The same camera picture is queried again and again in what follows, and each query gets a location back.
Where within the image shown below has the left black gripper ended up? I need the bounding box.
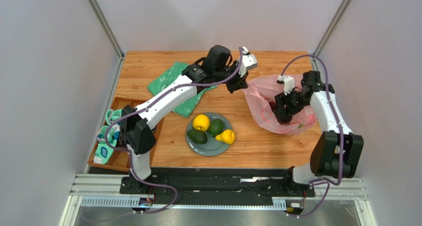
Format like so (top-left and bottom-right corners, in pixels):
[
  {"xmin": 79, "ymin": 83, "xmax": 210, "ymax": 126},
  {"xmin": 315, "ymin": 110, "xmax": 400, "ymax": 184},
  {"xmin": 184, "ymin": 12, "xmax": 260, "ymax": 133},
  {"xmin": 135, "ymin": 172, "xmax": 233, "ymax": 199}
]
[{"xmin": 214, "ymin": 61, "xmax": 249, "ymax": 95}]

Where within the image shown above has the dark red grape bunch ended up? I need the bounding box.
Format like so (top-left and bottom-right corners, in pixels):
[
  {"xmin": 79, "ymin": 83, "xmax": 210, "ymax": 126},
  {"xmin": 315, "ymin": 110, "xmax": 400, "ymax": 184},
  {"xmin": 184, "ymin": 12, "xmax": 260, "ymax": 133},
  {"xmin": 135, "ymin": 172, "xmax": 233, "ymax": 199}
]
[{"xmin": 269, "ymin": 101, "xmax": 277, "ymax": 113}]

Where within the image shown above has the pink plastic bag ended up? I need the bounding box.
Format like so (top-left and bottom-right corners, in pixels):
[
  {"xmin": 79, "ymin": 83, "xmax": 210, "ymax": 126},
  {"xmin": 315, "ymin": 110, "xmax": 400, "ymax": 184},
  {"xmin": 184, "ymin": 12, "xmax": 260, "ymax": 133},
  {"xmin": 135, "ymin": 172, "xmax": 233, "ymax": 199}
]
[{"xmin": 243, "ymin": 74, "xmax": 317, "ymax": 135}]

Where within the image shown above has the green lime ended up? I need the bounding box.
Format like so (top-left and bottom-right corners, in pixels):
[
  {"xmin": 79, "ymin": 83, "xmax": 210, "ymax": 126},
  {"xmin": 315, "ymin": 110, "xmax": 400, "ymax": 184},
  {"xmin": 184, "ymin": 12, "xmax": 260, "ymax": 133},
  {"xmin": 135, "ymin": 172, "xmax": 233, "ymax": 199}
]
[{"xmin": 208, "ymin": 118, "xmax": 225, "ymax": 137}]

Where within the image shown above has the yellow lemon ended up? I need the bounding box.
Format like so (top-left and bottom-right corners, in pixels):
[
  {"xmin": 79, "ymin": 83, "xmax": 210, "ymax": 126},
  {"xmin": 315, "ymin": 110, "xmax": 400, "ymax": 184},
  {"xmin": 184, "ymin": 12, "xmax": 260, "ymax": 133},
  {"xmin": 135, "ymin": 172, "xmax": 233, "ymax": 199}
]
[{"xmin": 192, "ymin": 114, "xmax": 211, "ymax": 132}]

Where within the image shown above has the yellow fake fruit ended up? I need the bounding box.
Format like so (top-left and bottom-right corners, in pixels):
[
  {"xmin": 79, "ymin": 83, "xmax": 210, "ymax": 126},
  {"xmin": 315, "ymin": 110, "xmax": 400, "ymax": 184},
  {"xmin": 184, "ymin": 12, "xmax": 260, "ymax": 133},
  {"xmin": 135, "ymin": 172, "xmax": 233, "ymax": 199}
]
[{"xmin": 215, "ymin": 129, "xmax": 236, "ymax": 145}]

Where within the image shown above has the dark green avocado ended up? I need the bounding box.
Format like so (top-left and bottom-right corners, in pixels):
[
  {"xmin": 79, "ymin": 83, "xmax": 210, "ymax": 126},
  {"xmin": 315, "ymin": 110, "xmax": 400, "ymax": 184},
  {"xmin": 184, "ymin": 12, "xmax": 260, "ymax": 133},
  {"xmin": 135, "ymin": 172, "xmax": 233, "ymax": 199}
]
[{"xmin": 187, "ymin": 129, "xmax": 208, "ymax": 144}]

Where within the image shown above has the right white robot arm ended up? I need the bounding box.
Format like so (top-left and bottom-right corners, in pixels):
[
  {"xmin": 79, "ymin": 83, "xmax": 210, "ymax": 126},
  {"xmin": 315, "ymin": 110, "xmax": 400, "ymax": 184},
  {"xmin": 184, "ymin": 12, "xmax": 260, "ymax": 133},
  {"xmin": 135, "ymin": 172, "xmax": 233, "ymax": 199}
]
[{"xmin": 273, "ymin": 71, "xmax": 364, "ymax": 194}]

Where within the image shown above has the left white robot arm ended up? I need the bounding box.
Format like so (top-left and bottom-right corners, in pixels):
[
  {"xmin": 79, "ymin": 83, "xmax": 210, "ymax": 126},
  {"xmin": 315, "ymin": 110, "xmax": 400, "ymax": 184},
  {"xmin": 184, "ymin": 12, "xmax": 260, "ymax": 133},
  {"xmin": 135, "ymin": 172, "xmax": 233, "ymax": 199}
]
[{"xmin": 120, "ymin": 45, "xmax": 258, "ymax": 181}]

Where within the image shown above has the green white cloth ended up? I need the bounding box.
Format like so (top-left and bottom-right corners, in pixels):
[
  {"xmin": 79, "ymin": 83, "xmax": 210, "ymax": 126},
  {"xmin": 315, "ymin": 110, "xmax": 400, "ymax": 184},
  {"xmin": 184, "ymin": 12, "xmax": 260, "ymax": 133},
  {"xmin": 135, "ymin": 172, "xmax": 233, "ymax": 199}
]
[{"xmin": 147, "ymin": 61, "xmax": 217, "ymax": 118}]

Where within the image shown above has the grey round plate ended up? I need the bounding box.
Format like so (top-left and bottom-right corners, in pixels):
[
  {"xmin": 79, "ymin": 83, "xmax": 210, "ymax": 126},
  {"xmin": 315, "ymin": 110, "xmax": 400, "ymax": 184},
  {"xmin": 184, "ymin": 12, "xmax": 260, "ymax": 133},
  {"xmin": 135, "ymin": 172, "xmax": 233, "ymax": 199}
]
[{"xmin": 185, "ymin": 113, "xmax": 233, "ymax": 157}]

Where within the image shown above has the brown wooden divided tray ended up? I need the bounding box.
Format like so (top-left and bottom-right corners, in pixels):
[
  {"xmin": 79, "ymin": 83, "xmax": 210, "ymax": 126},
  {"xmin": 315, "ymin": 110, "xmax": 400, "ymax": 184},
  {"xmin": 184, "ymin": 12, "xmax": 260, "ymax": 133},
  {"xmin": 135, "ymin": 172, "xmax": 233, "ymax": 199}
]
[{"xmin": 88, "ymin": 97, "xmax": 145, "ymax": 172}]

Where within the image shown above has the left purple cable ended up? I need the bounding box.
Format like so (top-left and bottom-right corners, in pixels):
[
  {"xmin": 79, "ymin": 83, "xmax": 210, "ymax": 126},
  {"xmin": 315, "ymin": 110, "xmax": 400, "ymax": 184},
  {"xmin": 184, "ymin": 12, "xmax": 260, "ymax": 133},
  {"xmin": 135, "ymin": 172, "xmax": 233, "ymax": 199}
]
[{"xmin": 104, "ymin": 47, "xmax": 245, "ymax": 215}]

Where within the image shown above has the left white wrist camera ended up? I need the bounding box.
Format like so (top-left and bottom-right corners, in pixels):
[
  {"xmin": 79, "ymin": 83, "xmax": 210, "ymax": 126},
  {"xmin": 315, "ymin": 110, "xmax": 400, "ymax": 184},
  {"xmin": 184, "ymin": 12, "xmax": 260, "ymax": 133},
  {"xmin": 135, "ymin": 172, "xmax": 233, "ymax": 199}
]
[{"xmin": 238, "ymin": 47, "xmax": 258, "ymax": 77}]

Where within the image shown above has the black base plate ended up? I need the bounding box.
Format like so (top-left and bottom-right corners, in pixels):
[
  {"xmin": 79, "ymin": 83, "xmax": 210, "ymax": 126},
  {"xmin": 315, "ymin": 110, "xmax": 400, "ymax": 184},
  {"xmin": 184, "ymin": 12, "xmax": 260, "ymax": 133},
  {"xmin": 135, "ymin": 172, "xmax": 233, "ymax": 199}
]
[{"xmin": 89, "ymin": 167, "xmax": 350, "ymax": 207}]

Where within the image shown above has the aluminium frame rail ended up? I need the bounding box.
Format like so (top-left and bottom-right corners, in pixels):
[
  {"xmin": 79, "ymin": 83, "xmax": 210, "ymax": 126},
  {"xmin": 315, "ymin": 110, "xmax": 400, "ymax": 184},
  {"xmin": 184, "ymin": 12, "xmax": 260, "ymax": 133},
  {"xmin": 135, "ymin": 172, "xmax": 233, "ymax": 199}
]
[{"xmin": 59, "ymin": 168, "xmax": 377, "ymax": 226}]

